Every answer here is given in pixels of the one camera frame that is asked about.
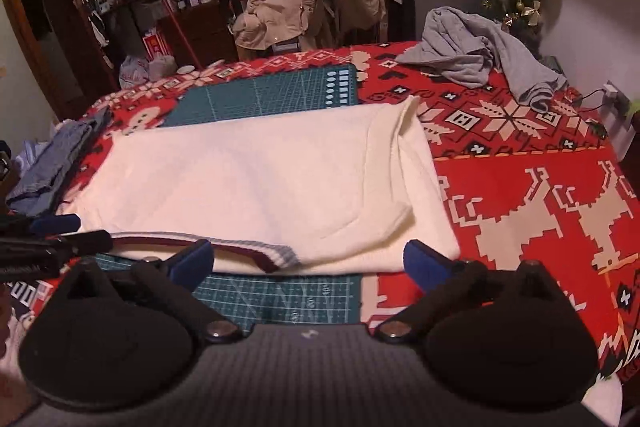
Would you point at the white charger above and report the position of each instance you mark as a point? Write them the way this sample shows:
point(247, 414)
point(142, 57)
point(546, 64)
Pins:
point(611, 89)

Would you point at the white ceramic cup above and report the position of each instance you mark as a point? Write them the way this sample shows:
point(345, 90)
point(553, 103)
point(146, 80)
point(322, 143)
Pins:
point(186, 69)

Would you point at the red patterned blanket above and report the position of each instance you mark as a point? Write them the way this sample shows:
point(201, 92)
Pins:
point(525, 187)

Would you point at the blue jeans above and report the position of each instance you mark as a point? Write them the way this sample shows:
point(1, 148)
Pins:
point(55, 162)

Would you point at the wooden drawer cabinet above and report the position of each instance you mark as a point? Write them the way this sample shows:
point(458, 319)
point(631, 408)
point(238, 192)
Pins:
point(205, 37)

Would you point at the red cardboard box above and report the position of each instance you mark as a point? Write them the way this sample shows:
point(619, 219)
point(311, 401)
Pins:
point(157, 44)

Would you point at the wall socket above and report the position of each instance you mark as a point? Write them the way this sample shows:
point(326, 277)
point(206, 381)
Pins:
point(620, 99)

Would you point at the grey sweater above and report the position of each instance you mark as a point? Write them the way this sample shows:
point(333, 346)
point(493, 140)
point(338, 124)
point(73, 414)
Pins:
point(475, 52)

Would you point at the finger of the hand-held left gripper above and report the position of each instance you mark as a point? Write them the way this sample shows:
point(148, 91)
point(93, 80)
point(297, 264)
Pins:
point(55, 224)
point(75, 243)

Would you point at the grey plastic bag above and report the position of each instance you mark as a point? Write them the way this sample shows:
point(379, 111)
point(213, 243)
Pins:
point(162, 66)

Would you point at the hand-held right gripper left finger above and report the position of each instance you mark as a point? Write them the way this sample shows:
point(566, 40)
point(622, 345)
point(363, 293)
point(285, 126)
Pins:
point(192, 262)

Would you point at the red broom stick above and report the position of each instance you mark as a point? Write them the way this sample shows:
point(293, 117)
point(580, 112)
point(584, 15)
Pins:
point(177, 27)

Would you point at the green cutting mat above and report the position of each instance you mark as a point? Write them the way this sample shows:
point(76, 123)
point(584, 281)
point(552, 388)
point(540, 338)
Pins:
point(280, 92)

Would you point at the wooden door frame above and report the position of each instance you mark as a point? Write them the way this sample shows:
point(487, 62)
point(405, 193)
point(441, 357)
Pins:
point(35, 7)

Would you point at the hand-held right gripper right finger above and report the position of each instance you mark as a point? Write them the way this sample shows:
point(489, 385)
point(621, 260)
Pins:
point(425, 264)

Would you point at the white knit vest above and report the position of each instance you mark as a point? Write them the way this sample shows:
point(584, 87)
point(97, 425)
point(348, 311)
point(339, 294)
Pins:
point(260, 187)

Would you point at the white fleece pink print clothing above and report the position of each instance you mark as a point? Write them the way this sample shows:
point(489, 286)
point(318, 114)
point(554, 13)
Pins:
point(15, 357)

